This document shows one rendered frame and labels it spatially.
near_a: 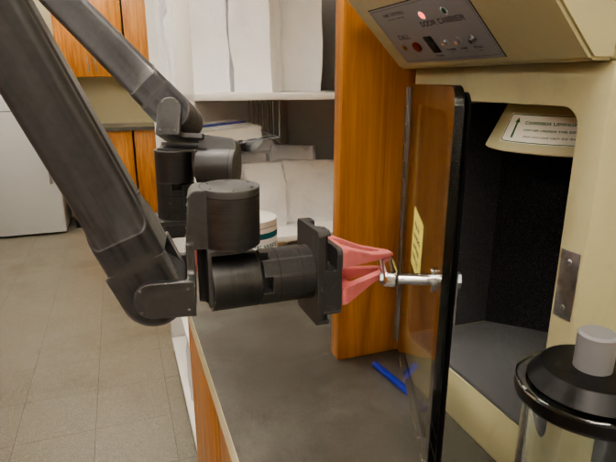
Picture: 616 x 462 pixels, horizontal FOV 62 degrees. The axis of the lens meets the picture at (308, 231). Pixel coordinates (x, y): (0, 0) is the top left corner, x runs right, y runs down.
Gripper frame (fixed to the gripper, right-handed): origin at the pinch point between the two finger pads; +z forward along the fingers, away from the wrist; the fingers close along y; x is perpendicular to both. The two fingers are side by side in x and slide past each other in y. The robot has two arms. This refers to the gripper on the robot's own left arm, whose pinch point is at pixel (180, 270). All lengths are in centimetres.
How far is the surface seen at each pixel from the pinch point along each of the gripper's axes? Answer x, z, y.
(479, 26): -35, -35, 26
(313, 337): -0.6, 15.6, 23.2
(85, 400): 144, 113, -31
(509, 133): -32, -25, 34
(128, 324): 217, 114, -10
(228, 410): -16.8, 15.7, 4.1
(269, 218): 30.9, 1.3, 23.7
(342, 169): -9.0, -17.1, 23.9
